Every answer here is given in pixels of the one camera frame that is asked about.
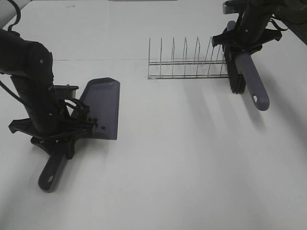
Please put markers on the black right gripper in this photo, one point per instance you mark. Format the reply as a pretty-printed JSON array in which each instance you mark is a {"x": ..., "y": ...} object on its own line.
[{"x": 250, "y": 37}]

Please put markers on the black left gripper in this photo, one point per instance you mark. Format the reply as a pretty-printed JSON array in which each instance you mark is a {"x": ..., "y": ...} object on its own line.
[{"x": 47, "y": 131}]

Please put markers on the grey plastic dustpan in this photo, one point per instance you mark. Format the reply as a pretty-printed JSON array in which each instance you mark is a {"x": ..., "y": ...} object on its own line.
[{"x": 102, "y": 97}]

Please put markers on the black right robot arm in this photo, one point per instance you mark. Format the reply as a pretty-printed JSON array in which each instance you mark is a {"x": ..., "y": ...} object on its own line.
[{"x": 267, "y": 11}]

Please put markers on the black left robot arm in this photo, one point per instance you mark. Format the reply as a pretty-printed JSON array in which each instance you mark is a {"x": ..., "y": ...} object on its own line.
[{"x": 29, "y": 65}]

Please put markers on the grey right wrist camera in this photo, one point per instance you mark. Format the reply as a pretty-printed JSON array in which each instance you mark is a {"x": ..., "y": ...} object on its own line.
[{"x": 232, "y": 6}]

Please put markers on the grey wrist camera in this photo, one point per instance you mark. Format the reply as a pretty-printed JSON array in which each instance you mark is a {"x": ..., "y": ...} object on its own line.
[
  {"x": 232, "y": 6},
  {"x": 66, "y": 91}
]

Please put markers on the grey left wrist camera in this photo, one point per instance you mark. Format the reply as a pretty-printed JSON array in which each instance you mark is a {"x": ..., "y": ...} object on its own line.
[{"x": 66, "y": 91}]

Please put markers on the chrome wire dish rack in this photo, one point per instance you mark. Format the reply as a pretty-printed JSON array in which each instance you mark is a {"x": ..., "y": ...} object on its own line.
[{"x": 189, "y": 62}]

